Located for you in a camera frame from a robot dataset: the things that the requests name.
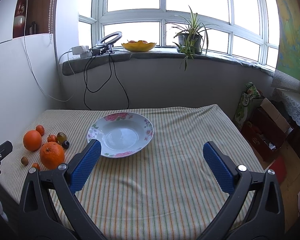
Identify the white lace cloth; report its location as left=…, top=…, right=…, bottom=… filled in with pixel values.
left=273, top=88, right=300, bottom=127

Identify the white cable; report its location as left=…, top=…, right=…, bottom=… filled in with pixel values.
left=22, top=0, right=79, bottom=103

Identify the large orange with stem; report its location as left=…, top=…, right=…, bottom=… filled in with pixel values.
left=40, top=142, right=65, bottom=170

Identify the white floral plate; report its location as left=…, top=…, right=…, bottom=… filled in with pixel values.
left=87, top=112, right=154, bottom=158

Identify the wall map poster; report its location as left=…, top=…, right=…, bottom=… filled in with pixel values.
left=271, top=0, right=300, bottom=94

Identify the large smooth orange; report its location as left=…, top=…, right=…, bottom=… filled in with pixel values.
left=23, top=130, right=42, bottom=152

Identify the potted spider plant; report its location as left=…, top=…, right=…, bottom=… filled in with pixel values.
left=171, top=6, right=214, bottom=71

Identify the green grape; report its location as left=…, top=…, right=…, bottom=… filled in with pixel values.
left=56, top=132, right=67, bottom=144

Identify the brown longan fruit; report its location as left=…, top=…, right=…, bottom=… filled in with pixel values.
left=21, top=157, right=29, bottom=166

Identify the black ring light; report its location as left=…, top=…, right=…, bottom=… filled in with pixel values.
left=92, top=31, right=122, bottom=55

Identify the small tangerine with stem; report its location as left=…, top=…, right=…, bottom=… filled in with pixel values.
left=47, top=134, right=58, bottom=142

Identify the white power strip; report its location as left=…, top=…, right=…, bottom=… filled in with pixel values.
left=71, top=46, right=93, bottom=59

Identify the cardboard box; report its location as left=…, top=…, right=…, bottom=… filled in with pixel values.
left=241, top=98, right=292, bottom=162

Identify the black cable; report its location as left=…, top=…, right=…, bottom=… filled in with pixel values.
left=83, top=47, right=130, bottom=111

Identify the green snack bag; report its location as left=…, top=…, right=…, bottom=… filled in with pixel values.
left=233, top=82, right=264, bottom=130

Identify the yellow fruit bowl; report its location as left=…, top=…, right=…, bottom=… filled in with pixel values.
left=121, top=40, right=157, bottom=53

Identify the small orange kumquat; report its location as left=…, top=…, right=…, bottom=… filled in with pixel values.
left=32, top=163, right=40, bottom=171

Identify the dark cherry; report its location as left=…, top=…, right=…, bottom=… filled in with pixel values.
left=62, top=140, right=70, bottom=149

